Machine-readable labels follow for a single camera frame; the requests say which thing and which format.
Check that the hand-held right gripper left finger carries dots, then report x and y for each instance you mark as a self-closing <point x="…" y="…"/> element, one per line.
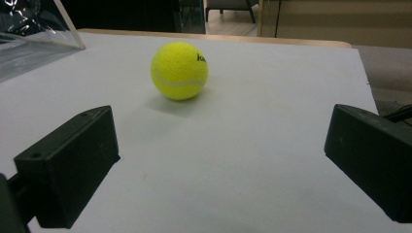
<point x="69" y="165"/>

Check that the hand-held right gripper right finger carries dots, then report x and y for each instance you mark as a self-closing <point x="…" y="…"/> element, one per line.
<point x="372" y="155"/>

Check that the clear plastic box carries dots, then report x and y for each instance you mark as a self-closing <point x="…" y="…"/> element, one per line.
<point x="30" y="39"/>

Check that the yellow tennis ball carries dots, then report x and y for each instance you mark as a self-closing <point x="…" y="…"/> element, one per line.
<point x="179" y="70"/>

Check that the beige cabinet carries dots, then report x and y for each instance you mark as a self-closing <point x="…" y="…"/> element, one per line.
<point x="336" y="19"/>

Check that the dark chair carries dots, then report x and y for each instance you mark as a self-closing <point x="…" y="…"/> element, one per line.
<point x="230" y="7"/>

